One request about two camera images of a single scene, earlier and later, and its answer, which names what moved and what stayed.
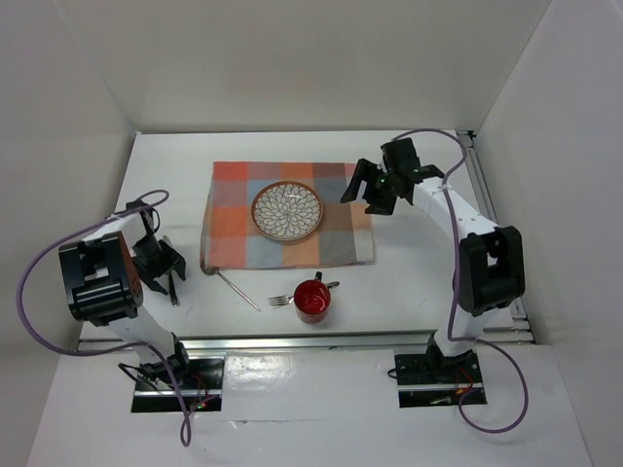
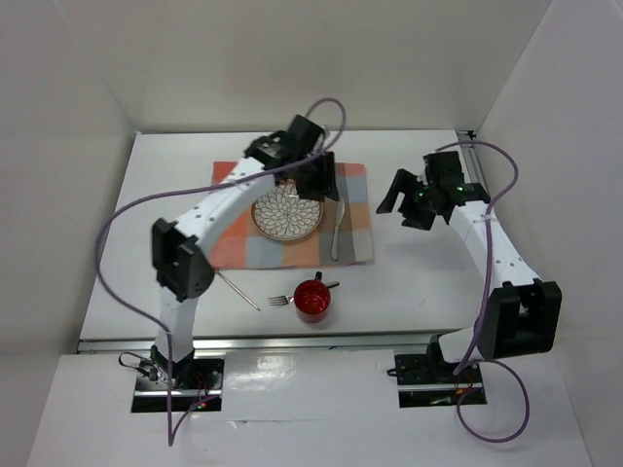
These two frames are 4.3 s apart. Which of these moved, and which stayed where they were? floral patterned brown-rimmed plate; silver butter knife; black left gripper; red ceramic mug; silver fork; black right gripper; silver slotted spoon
Moved: black right gripper; silver butter knife; black left gripper
Stayed: red ceramic mug; silver slotted spoon; silver fork; floral patterned brown-rimmed plate
